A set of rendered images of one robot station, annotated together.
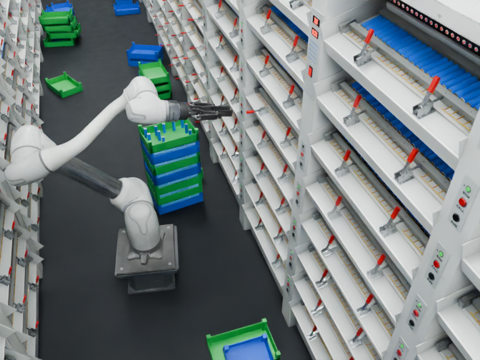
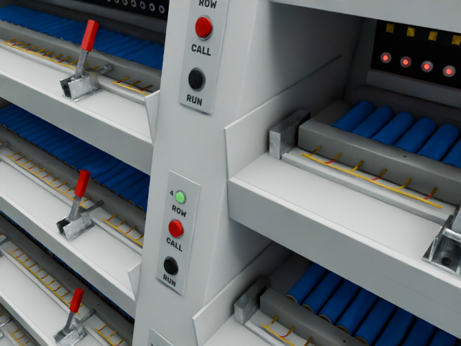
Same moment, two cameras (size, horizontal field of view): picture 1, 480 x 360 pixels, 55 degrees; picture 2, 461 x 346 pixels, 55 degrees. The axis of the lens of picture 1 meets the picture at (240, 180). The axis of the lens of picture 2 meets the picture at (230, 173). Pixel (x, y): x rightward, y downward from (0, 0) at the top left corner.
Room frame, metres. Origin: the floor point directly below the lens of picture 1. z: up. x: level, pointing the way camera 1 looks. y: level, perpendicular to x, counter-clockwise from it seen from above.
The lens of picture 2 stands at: (1.01, -0.03, 1.07)
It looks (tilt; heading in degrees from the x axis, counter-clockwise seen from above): 21 degrees down; 324
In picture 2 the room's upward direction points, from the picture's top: 10 degrees clockwise
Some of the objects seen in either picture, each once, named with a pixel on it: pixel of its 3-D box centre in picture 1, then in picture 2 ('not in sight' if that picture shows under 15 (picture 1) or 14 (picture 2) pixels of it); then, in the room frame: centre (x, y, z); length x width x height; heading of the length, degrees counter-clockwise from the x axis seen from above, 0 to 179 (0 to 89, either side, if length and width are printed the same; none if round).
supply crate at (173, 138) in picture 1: (168, 133); not in sight; (2.25, 0.42, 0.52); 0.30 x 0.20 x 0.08; 116
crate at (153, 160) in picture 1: (169, 143); not in sight; (2.25, 0.42, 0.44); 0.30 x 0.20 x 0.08; 116
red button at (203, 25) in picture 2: not in sight; (205, 27); (1.34, -0.23, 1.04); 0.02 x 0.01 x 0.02; 18
